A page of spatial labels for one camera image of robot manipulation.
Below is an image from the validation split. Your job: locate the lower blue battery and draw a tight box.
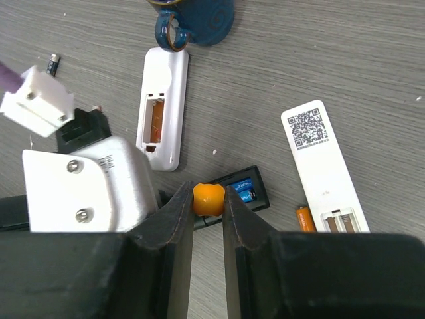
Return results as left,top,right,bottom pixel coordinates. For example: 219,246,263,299
239,189,256,203

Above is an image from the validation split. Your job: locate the slim white remote control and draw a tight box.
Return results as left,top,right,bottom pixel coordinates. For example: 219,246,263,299
281,100,370,233

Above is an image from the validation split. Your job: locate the orange battery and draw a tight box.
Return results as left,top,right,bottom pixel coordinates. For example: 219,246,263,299
296,207,317,232

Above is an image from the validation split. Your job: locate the upper blue battery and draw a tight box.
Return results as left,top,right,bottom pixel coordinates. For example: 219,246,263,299
230,177,253,193

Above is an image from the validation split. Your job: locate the blue battery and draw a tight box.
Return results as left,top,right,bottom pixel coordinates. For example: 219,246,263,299
230,177,253,193
239,189,256,203

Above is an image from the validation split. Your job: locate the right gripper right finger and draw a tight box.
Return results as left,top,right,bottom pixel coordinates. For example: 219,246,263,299
222,187,424,318

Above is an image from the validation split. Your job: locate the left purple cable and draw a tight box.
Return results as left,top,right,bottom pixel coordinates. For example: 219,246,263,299
0,61,24,94

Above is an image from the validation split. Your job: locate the dark blue round cup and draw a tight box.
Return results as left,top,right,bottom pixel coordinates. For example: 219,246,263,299
149,0,234,52

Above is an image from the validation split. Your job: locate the black battery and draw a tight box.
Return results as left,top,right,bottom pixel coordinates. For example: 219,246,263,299
46,54,61,77

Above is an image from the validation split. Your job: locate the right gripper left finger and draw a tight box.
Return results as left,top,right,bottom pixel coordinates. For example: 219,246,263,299
1,182,193,318

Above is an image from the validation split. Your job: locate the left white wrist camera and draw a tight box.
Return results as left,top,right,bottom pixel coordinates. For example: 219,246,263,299
22,136,161,233

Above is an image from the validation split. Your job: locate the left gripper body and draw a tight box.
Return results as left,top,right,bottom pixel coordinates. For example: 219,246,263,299
0,108,173,233

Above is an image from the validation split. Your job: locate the yellow handled screwdriver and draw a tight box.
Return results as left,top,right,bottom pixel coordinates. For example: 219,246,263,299
193,183,225,217

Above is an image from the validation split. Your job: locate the black remote control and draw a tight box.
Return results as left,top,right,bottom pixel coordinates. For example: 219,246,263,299
211,165,270,212

